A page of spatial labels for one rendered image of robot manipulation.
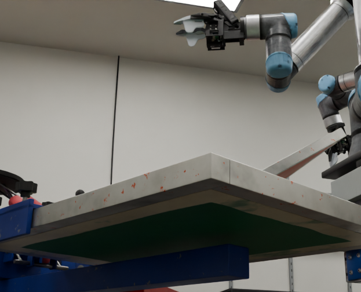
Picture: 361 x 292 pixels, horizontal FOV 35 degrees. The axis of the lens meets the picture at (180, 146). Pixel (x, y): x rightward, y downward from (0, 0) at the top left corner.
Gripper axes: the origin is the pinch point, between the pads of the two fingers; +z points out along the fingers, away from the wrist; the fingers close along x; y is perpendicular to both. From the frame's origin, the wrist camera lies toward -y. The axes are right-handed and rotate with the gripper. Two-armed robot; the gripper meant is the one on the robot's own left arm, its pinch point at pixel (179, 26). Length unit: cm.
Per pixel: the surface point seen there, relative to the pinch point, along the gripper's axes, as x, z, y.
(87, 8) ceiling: 158, 94, -155
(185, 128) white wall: 255, 36, -112
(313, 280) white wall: 308, -60, -5
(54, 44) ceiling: 203, 134, -162
